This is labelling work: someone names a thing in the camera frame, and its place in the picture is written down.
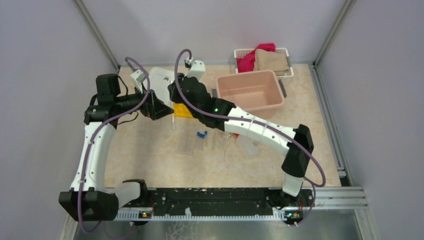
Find beige cloth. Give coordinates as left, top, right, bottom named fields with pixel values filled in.
left=253, top=49, right=290, bottom=76

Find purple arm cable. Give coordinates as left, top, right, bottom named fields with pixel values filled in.
left=174, top=48, right=327, bottom=228
left=76, top=56, right=152, bottom=234

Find white plastic tray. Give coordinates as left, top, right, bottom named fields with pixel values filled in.
left=149, top=66, right=175, bottom=107

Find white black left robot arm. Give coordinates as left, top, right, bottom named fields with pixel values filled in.
left=58, top=71, right=174, bottom=223

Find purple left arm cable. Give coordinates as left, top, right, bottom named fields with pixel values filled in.
left=76, top=56, right=152, bottom=234

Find white perforated basket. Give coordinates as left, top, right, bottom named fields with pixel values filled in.
left=233, top=47, right=294, bottom=80

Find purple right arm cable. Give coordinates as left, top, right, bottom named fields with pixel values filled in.
left=174, top=48, right=327, bottom=228

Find blue capped small tubes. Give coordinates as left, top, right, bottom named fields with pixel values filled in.
left=196, top=131, right=208, bottom=139

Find large clear test tube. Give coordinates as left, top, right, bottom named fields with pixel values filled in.
left=171, top=105, right=176, bottom=130

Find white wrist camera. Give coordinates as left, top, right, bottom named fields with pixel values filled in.
left=130, top=69, right=146, bottom=94
left=184, top=57, right=206, bottom=81

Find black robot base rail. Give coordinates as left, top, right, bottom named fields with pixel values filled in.
left=116, top=187, right=314, bottom=221

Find red cloth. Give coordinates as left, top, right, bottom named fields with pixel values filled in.
left=236, top=43, right=276, bottom=73

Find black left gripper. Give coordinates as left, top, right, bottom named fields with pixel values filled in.
left=114, top=81, right=174, bottom=120

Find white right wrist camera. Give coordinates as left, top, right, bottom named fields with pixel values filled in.
left=184, top=57, right=206, bottom=81

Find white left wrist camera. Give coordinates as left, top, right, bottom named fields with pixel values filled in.
left=130, top=69, right=146, bottom=94

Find pink plastic tub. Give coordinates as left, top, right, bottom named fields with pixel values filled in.
left=215, top=70, right=285, bottom=119

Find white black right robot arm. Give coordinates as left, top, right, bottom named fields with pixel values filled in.
left=168, top=72, right=315, bottom=206

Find yellow test tube rack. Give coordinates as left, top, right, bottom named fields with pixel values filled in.
left=173, top=103, right=194, bottom=119

